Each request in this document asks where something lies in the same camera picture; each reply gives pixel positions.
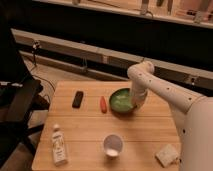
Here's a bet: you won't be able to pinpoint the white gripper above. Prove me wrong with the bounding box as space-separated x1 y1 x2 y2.
130 83 148 108

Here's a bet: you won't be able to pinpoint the black chair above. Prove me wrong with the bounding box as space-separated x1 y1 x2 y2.
0 79 49 168

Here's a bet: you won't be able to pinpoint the white plastic bottle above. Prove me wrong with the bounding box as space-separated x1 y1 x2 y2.
52 124 67 166

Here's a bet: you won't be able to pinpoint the beige sponge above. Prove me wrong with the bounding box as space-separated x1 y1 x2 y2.
155 144 179 168

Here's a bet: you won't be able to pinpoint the green ceramic bowl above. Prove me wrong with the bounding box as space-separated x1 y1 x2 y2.
109 88 134 114

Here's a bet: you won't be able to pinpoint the black remote control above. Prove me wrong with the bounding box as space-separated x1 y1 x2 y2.
72 91 84 108

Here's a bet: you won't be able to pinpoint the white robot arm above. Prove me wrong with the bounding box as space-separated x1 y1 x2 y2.
127 61 213 171

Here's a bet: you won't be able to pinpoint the black floor cable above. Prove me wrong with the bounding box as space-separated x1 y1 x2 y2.
31 74 56 104

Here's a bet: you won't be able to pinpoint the orange carrot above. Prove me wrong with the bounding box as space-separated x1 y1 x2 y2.
100 96 107 113

